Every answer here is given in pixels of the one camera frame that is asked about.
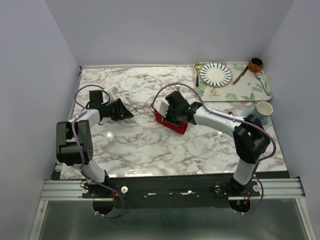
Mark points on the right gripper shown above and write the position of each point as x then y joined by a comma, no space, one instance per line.
177,123

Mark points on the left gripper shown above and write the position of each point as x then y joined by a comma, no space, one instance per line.
122,113

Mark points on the red cloth napkin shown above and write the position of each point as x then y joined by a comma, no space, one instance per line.
180,128

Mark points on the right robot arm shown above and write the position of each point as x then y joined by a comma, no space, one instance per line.
250,138

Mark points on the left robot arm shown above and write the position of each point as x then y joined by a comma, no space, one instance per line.
74,145

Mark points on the striped white plate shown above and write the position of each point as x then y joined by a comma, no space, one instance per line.
215,74

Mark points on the floral serving tray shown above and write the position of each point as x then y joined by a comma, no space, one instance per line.
247,89

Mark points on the grey white mug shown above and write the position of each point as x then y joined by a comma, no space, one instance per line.
262,111

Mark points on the silver spoon on tray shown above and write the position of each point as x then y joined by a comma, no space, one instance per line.
258,76

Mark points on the orange black cup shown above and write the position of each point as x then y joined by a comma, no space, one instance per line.
255,65

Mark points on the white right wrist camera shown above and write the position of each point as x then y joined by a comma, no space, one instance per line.
161,106

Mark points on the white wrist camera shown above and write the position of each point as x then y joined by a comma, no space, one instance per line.
112,94
161,106

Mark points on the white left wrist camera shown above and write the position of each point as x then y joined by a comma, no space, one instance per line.
112,94

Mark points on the gold fork green handle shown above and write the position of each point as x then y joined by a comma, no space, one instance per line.
197,67

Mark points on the brown handled knife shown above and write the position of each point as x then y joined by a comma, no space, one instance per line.
240,76

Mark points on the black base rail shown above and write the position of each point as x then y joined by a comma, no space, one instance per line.
177,191

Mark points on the aluminium frame rail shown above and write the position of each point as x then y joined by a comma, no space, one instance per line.
70,190

